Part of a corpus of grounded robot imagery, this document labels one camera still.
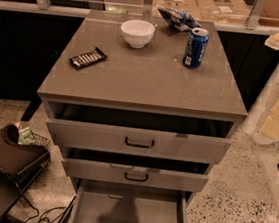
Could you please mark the grey bottom drawer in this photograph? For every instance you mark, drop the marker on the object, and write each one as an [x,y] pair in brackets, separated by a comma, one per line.
[104,202]

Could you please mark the grey drawer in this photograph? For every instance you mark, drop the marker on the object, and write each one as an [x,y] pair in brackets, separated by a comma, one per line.
[138,170]
[104,202]
[140,133]

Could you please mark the grey drawer cabinet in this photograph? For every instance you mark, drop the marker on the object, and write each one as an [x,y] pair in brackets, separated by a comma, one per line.
[151,79]

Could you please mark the grey top drawer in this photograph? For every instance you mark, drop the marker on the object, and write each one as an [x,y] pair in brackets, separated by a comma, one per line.
[140,133]

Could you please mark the grey middle drawer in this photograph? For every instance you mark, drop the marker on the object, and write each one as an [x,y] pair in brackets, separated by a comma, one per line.
[138,170]

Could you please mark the blue soda can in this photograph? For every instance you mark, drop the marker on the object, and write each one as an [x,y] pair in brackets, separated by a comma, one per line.
[195,47]

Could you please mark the cardboard boxes behind glass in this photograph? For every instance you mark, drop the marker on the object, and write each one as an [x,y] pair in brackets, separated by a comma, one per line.
[227,11]

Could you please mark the blue white chip bag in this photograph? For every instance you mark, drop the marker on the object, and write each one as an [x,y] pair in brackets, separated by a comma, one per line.
[181,21]

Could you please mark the white bowl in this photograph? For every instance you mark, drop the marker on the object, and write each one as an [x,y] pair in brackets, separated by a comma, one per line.
[137,33]

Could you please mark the black snack bar packet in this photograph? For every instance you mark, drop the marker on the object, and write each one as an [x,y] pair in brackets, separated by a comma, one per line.
[87,59]

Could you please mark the black folded device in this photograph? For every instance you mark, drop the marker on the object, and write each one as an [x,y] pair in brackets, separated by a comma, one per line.
[17,161]

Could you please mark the white diagonal post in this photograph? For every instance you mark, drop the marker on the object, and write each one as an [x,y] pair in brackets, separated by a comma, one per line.
[260,109]

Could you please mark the wire basket with green packet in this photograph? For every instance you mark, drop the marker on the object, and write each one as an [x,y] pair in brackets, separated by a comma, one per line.
[28,137]

